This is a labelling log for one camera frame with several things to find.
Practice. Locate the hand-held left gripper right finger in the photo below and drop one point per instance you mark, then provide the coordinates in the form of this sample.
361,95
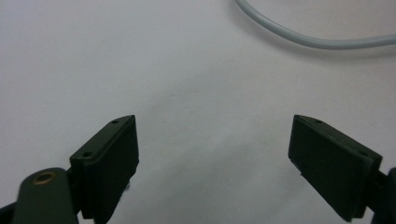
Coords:
330,168

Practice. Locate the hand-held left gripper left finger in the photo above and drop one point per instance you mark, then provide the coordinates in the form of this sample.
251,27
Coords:
106,168

